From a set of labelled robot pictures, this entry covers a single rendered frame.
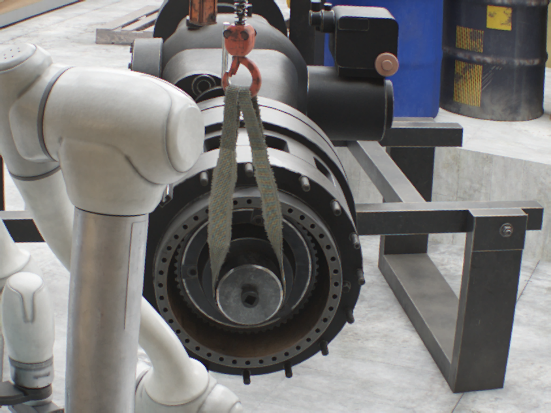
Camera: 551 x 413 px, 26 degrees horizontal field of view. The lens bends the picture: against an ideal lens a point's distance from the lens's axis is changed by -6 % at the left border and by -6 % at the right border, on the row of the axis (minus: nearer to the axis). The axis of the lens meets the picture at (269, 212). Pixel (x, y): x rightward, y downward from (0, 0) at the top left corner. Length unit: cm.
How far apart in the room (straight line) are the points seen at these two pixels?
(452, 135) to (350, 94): 86
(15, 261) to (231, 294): 56
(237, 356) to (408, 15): 287
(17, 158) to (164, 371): 42
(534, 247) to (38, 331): 343
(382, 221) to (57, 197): 225
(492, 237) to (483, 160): 138
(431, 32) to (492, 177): 72
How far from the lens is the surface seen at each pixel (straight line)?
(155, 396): 193
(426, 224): 395
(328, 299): 278
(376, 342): 450
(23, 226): 379
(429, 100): 563
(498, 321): 410
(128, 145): 155
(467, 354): 411
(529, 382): 429
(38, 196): 176
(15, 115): 165
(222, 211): 265
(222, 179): 263
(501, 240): 397
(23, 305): 222
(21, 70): 164
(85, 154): 158
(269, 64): 384
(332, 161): 302
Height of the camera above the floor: 193
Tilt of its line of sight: 20 degrees down
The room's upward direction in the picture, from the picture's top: 2 degrees clockwise
